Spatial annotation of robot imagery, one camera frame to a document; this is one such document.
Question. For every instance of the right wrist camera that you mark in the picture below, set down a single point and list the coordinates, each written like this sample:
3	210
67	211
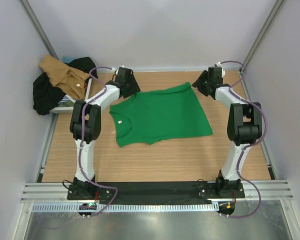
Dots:
223	72

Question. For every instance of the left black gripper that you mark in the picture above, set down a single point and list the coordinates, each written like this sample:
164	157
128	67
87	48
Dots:
135	88

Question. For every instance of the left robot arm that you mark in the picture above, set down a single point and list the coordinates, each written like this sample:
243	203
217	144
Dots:
85	124

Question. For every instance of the green tank top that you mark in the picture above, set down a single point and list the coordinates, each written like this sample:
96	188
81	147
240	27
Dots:
158	115

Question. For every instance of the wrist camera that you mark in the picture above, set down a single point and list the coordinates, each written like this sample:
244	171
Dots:
115	70
223	72

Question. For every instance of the white laundry bin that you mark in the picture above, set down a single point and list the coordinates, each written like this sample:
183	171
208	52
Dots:
87	87

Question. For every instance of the camouflage garment in bin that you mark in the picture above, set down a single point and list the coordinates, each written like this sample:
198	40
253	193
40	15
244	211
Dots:
66	104

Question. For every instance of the tan tank top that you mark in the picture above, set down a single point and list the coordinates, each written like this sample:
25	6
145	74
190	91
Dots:
69	79

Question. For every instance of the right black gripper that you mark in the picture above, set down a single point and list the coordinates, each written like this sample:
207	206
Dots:
198	84

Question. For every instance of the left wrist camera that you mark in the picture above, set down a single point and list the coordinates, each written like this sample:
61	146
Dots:
115	70

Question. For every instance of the slotted cable duct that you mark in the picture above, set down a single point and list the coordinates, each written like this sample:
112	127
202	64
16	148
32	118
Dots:
89	207

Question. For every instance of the striped garment in bin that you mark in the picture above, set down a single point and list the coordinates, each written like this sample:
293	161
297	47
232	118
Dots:
65	99

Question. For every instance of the black tank top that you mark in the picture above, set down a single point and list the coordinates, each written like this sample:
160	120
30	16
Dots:
84	64

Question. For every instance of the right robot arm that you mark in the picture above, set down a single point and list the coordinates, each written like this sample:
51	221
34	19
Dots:
244	125

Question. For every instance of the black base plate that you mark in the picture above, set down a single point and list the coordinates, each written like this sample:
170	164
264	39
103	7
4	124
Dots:
158	193

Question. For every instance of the black garment over bin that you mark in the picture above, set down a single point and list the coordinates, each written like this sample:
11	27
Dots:
45	96

